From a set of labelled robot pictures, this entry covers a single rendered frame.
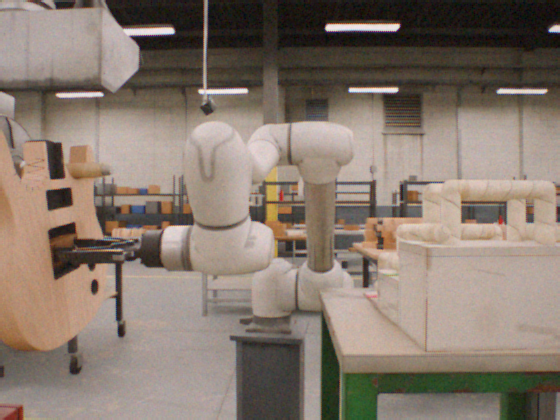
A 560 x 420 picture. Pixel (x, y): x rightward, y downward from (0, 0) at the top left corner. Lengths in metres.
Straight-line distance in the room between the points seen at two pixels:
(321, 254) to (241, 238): 0.73
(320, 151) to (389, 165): 11.11
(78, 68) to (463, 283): 0.76
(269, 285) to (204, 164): 0.95
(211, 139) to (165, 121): 12.11
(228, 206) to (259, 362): 0.99
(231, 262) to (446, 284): 0.37
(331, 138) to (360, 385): 0.72
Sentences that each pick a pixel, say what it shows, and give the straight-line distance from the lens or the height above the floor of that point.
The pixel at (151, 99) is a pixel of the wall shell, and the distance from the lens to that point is 13.06.
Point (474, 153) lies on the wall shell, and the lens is 13.17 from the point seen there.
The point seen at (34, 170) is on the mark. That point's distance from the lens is 0.86.
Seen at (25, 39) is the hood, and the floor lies 1.47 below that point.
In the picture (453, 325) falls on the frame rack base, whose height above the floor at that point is 0.97.
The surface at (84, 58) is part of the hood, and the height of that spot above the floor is 1.43.
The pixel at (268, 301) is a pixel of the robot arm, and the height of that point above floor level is 0.82.
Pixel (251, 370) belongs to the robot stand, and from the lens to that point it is 1.59.
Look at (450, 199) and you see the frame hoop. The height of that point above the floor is 1.18.
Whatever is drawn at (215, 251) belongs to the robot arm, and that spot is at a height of 1.09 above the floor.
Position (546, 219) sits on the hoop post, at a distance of 0.79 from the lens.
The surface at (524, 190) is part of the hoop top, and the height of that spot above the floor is 1.19.
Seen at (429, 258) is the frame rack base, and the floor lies 1.08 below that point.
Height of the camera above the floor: 1.15
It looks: level
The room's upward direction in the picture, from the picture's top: straight up
